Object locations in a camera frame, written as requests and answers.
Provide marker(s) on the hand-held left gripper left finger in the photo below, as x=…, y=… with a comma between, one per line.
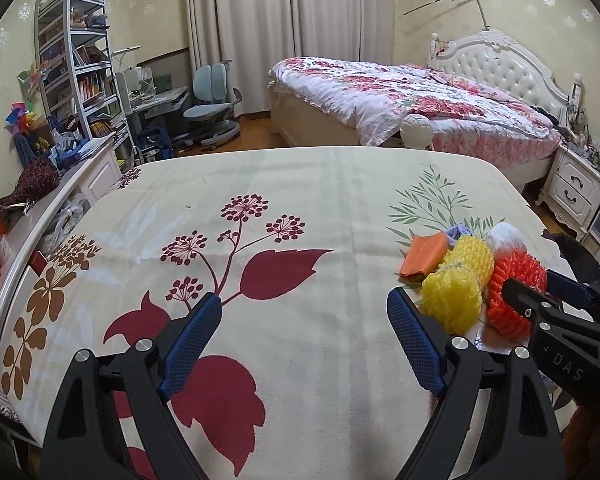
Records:
x=195, y=340

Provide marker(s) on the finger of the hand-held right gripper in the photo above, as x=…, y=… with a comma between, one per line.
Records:
x=522, y=300
x=572, y=287

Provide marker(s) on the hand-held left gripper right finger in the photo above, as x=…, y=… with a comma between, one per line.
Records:
x=414, y=340

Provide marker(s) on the red foam fruit net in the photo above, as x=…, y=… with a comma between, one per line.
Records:
x=517, y=265

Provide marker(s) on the yellow foam fruit net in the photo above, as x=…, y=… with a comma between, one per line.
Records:
x=455, y=295

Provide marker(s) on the orange paper packet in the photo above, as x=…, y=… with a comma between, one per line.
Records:
x=422, y=257

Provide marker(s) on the person's right forearm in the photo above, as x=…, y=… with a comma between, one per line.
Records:
x=592, y=440

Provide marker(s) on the white fluffy ball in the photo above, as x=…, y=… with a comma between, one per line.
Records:
x=505, y=237

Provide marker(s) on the small purple wrapper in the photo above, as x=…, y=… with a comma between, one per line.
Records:
x=457, y=232

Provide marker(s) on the white carved nightstand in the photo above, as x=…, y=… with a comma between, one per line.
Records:
x=572, y=190

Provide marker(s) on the group of bottles and clutter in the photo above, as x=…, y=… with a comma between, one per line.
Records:
x=587, y=140

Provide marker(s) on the white plastic bag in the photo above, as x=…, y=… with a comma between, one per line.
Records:
x=67, y=220

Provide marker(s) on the white dresser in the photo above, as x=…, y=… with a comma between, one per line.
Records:
x=97, y=170

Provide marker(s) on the maroon knitted cloth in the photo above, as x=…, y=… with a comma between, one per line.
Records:
x=32, y=182

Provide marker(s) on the white tufted headboard bed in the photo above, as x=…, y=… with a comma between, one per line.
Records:
x=500, y=65

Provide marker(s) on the grey study desk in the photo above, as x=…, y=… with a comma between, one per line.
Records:
x=162, y=102

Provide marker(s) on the grey blue office chair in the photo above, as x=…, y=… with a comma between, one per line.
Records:
x=207, y=90

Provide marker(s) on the pink floral quilt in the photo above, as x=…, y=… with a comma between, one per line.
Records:
x=380, y=90

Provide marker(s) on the colourful pinwheel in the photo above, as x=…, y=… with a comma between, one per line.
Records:
x=22, y=117

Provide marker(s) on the white desk lamp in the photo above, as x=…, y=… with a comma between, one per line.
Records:
x=125, y=52

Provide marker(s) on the white bookshelf with books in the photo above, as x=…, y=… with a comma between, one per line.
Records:
x=75, y=60

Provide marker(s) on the beige curtains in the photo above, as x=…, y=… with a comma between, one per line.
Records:
x=290, y=20

